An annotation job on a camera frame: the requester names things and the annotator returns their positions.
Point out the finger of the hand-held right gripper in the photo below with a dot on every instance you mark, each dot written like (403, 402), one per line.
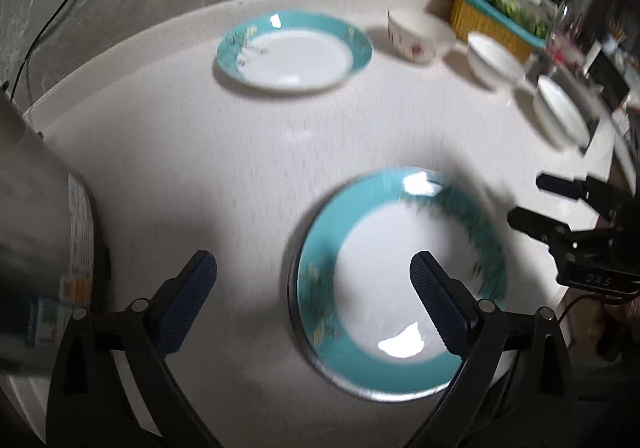
(535, 223)
(560, 185)

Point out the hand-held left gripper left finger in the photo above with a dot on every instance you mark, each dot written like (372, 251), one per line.
(192, 298)

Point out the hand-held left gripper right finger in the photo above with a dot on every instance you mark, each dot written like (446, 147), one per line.
(435, 298)

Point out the teal rimmed white plate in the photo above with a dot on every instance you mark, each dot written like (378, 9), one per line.
(380, 278)
(295, 53)

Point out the plain white bowl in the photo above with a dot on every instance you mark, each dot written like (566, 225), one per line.
(492, 60)
(557, 113)

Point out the white bowl with red flowers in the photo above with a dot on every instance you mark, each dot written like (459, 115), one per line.
(417, 40)

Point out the silver electric cooker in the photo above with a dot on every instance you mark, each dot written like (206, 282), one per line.
(35, 238)

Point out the metal faucet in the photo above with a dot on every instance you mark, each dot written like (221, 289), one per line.
(562, 13)

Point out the green leafy vegetables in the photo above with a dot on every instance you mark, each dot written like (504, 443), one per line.
(522, 13)

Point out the yellow ribbed basket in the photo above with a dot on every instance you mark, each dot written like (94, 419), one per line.
(475, 23)

